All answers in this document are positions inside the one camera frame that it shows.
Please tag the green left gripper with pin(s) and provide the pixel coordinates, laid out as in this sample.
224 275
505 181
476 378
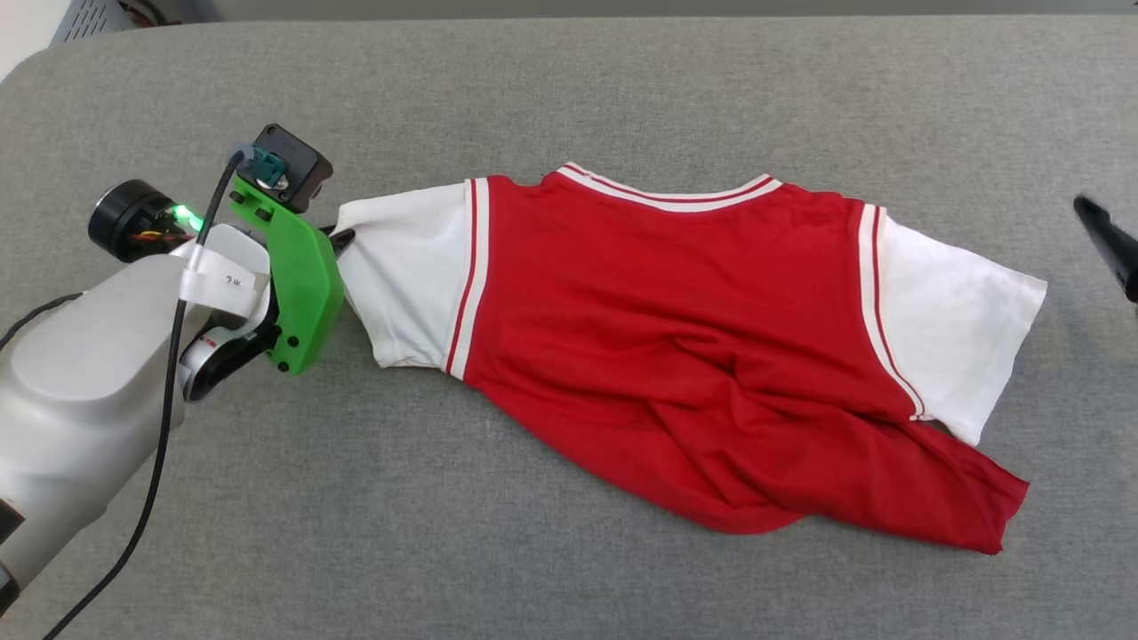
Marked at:
307 284

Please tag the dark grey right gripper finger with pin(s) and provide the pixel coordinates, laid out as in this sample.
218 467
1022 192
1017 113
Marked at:
1116 249

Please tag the red white jersey garment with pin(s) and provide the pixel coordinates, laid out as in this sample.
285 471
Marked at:
667 311

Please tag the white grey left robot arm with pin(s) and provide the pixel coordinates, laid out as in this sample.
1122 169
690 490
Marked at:
80 373

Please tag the grey vented appliance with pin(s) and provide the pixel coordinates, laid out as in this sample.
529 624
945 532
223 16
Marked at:
98 18

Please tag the grey fabric sofa seat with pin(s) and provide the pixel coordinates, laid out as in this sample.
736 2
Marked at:
533 551

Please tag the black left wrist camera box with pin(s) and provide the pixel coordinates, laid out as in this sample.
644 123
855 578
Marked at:
293 160

